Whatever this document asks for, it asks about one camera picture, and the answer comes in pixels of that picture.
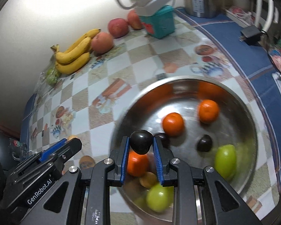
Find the black power adapter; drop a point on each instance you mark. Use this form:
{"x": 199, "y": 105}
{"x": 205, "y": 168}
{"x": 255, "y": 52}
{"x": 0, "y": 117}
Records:
{"x": 251, "y": 35}

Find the tangerine in tray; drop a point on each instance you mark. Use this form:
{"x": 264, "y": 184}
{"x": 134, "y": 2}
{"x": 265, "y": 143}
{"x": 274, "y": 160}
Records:
{"x": 173, "y": 124}
{"x": 208, "y": 111}

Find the checkered plastic tablecloth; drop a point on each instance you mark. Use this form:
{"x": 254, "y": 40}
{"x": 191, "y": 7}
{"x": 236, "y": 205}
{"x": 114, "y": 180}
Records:
{"x": 89, "y": 102}

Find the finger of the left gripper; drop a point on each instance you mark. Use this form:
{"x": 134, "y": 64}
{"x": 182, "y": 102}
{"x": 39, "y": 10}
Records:
{"x": 60, "y": 153}

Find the small green guava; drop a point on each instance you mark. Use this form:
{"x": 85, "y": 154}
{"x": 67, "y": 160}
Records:
{"x": 225, "y": 161}

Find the orange tangerine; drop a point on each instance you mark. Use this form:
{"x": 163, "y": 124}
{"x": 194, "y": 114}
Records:
{"x": 138, "y": 165}

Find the large green guava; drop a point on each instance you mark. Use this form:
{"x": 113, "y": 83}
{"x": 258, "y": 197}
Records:
{"x": 159, "y": 198}

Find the dark plum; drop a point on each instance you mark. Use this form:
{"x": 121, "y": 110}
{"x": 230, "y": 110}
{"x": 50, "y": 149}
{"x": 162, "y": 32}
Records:
{"x": 164, "y": 138}
{"x": 140, "y": 141}
{"x": 204, "y": 144}

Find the red apple middle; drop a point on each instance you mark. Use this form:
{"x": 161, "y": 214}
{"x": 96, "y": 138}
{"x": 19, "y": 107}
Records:
{"x": 118, "y": 27}

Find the red apple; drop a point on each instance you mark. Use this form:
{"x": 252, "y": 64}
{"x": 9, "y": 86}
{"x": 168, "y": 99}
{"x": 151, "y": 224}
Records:
{"x": 102, "y": 43}
{"x": 134, "y": 20}
{"x": 118, "y": 27}

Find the clear plastic fruit box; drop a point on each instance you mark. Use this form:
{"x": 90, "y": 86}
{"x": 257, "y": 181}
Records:
{"x": 48, "y": 78}

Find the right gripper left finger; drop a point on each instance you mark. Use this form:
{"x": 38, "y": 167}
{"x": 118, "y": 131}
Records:
{"x": 76, "y": 189}

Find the brown longan fruit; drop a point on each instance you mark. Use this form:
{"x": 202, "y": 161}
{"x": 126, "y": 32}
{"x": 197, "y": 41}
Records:
{"x": 148, "y": 180}

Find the red apple front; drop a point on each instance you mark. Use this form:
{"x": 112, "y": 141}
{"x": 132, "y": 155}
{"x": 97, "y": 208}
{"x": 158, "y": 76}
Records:
{"x": 102, "y": 43}

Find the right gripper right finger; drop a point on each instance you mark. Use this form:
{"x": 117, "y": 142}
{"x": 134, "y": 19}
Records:
{"x": 201, "y": 196}

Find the red apple far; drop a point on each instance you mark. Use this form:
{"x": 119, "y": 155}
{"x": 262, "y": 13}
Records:
{"x": 134, "y": 20}

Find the teal plastic basket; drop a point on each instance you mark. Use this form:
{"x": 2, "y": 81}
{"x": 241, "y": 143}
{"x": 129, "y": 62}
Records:
{"x": 161, "y": 24}

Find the yellow banana bunch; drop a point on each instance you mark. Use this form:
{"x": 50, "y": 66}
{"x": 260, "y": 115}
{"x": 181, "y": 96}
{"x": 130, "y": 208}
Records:
{"x": 77, "y": 55}

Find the round steel tray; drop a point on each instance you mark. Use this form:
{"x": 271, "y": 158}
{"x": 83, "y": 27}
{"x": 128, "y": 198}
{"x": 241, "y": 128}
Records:
{"x": 182, "y": 95}

